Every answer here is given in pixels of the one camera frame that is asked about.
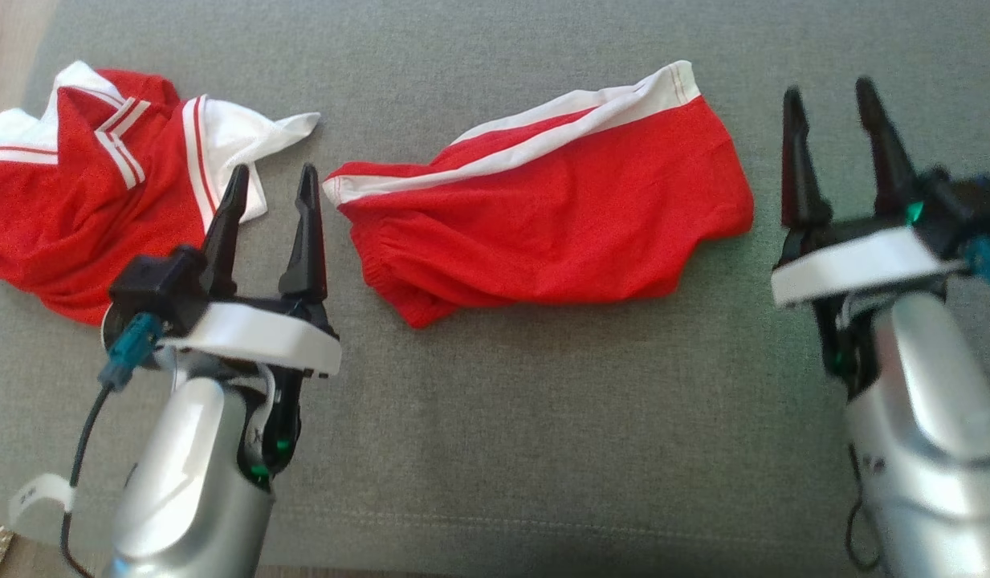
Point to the large grey sofa seat cushion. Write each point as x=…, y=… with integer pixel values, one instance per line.
x=543, y=441

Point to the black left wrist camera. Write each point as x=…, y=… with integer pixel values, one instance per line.
x=161, y=285

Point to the red basketball jersey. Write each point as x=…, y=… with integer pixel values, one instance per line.
x=69, y=209

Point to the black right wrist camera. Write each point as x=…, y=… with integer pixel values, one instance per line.
x=956, y=209

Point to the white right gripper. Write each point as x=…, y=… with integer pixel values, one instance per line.
x=848, y=265

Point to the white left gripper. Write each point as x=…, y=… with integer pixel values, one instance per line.
x=254, y=333

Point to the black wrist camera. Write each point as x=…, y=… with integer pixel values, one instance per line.
x=956, y=209
x=161, y=285

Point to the red shorts with white stripe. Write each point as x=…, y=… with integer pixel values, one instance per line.
x=559, y=225

